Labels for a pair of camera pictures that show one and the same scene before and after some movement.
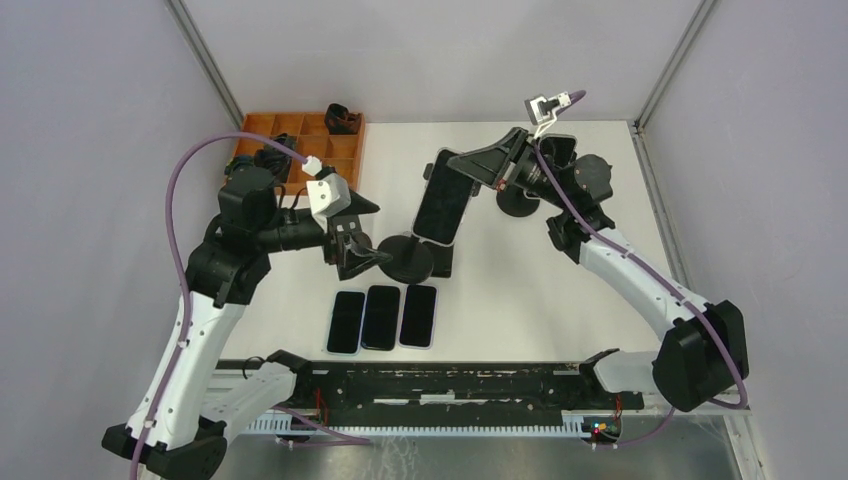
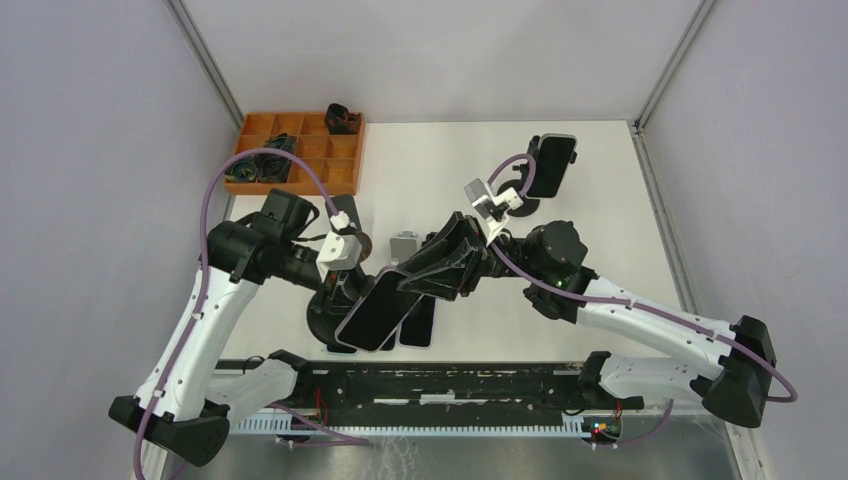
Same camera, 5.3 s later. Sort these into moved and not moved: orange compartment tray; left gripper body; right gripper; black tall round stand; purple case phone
Moved: left gripper body; right gripper; black tall round stand
Not moved: purple case phone; orange compartment tray
